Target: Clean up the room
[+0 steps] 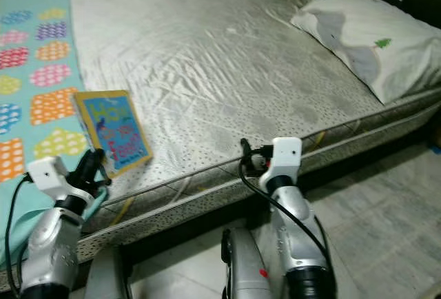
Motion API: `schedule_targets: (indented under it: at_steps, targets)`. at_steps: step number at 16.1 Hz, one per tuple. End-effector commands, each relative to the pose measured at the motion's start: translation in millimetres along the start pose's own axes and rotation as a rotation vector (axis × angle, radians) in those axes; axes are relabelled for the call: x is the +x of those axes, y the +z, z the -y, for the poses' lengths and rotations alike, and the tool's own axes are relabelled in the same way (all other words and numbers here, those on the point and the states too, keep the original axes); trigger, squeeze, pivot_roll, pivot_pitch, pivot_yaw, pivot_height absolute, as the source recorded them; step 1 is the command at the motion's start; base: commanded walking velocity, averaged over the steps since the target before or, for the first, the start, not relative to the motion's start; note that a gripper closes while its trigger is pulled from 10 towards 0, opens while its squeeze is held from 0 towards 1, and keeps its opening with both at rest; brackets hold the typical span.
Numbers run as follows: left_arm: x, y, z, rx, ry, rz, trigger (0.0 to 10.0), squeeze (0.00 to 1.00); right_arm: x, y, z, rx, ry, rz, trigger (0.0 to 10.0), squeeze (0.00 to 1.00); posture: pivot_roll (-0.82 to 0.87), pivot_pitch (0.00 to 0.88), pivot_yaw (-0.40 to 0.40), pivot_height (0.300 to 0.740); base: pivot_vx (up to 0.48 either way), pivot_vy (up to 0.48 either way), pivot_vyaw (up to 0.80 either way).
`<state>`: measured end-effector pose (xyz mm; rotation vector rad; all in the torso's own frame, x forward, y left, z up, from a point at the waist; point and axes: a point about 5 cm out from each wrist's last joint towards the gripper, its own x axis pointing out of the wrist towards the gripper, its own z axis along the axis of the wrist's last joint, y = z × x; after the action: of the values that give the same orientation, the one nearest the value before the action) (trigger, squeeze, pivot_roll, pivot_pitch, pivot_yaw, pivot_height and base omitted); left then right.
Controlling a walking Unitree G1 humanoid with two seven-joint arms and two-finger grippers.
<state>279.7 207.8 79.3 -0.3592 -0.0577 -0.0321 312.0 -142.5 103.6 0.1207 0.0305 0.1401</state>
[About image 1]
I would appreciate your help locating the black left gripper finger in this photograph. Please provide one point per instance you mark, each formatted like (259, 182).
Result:
(97, 167)
(80, 168)

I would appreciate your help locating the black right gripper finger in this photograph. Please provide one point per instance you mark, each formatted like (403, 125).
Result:
(245, 147)

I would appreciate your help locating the blue children's picture book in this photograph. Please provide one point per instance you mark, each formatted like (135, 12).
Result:
(114, 133)

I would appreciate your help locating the white pillow with tree print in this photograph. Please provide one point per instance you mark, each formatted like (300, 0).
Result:
(379, 30)

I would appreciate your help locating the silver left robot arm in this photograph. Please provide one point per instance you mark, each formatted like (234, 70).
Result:
(52, 251)

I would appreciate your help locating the grey left robot leg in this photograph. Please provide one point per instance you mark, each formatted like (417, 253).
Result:
(110, 278)

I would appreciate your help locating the grey robot leg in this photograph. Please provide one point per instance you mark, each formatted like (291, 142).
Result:
(244, 271)
(110, 278)

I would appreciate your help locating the turquoise heart print mat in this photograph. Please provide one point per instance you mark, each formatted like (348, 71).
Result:
(27, 85)

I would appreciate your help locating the white quilted mattress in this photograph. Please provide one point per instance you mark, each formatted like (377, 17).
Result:
(200, 58)

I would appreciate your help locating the grey right robot leg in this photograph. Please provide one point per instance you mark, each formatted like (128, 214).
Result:
(244, 271)

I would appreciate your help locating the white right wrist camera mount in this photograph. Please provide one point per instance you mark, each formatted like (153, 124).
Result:
(286, 156)

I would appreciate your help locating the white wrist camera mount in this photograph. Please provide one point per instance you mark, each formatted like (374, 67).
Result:
(286, 156)
(48, 175)

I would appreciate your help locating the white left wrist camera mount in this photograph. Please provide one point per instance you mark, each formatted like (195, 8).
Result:
(48, 175)

